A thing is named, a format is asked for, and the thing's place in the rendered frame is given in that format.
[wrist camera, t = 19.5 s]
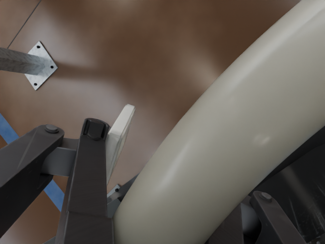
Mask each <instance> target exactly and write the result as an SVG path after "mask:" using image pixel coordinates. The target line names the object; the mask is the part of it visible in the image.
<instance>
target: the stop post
mask: <svg viewBox="0 0 325 244"><path fill-rule="evenodd" d="M57 69H58V66H57V65H56V63H55V62H54V61H53V59H52V58H51V56H50V55H49V53H48V52H47V50H46V49H45V47H44V46H43V44H42V43H41V42H40V41H39V42H38V43H37V44H36V45H35V46H34V47H33V48H32V49H31V50H30V52H29V53H28V54H27V53H23V52H18V51H14V50H10V49H6V48H2V47H0V70H3V71H9V72H16V73H23V74H25V76H26V77H27V79H28V80H29V82H30V83H31V85H32V86H33V88H34V89H35V90H38V89H39V88H40V87H41V86H42V85H43V84H44V83H45V81H46V80H47V79H48V78H49V77H50V76H51V75H52V74H53V73H54V72H55V71H56V70H57Z"/></svg>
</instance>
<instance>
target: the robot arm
mask: <svg viewBox="0 0 325 244"><path fill-rule="evenodd" d="M134 107H135V106H132V105H129V104H127V105H126V106H125V107H124V109H123V110H122V112H121V113H120V115H119V117H118V118H117V120H116V121H115V123H114V124H113V126H112V127H111V126H109V124H107V123H106V122H104V121H102V120H99V119H95V118H86V119H84V123H83V126H82V130H81V134H80V137H79V139H72V138H65V137H64V133H65V132H64V130H62V129H61V128H59V127H56V126H54V125H51V124H50V125H49V124H43V125H39V126H37V127H35V128H34V129H32V130H30V131H29V132H27V133H25V134H24V135H22V136H21V137H19V138H18V139H16V140H14V141H13V142H11V143H9V144H8V145H6V146H4V147H3V148H1V149H0V238H1V237H2V236H3V235H4V234H5V233H6V231H7V230H8V229H9V228H10V227H11V226H12V225H13V223H14V222H15V221H16V220H17V219H18V218H19V217H20V216H21V214H22V213H23V212H24V211H25V210H26V209H27V208H28V207H29V206H30V205H31V203H32V202H33V201H34V200H35V199H36V198H37V197H38V195H39V194H40V193H41V192H42V191H43V190H44V189H45V188H46V186H47V185H48V184H49V183H50V182H51V181H52V179H53V176H54V175H58V176H65V177H68V181H67V186H66V190H65V195H64V200H63V205H62V209H61V214H60V218H59V225H58V229H57V234H56V238H55V243H54V244H115V243H114V225H113V219H112V218H109V217H107V185H108V182H109V180H110V177H111V175H112V173H113V170H114V168H115V165H116V163H117V160H118V158H119V155H120V153H121V150H122V148H123V145H124V143H125V140H126V137H127V134H128V131H129V128H130V125H131V122H132V119H133V115H134V112H135V109H136V108H134ZM204 244H307V243H306V242H305V240H304V239H303V237H302V236H301V235H300V233H299V232H298V230H297V229H296V228H295V226H294V225H293V223H292V222H291V220H290V219H289V218H288V216H287V215H286V213H285V212H284V211H283V209H282V208H281V206H280V205H279V204H278V203H277V201H276V200H275V199H274V198H273V197H272V196H271V195H269V194H267V193H265V192H261V191H254V192H253V194H252V196H251V197H250V196H246V197H245V198H244V199H243V200H242V201H241V202H240V203H239V204H238V205H237V206H236V208H235V209H234V210H233V211H232V212H231V213H230V214H229V215H228V216H227V217H226V218H225V220H224V221H223V222H222V223H221V224H220V225H219V227H218V228H217V229H216V230H215V231H214V232H213V234H212V235H211V236H210V237H209V239H208V240H207V241H206V242H205V243H204Z"/></svg>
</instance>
